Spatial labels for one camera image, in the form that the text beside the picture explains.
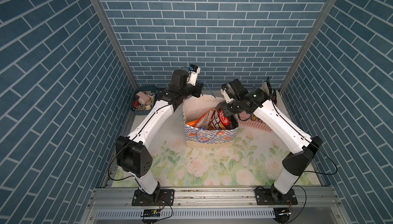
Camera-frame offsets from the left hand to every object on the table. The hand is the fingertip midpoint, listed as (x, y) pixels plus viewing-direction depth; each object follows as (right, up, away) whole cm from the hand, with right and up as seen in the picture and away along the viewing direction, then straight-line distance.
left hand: (206, 84), depth 78 cm
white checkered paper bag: (-7, -11, +6) cm, 15 cm away
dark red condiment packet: (+7, -20, +4) cm, 21 cm away
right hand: (+10, -13, -2) cm, 16 cm away
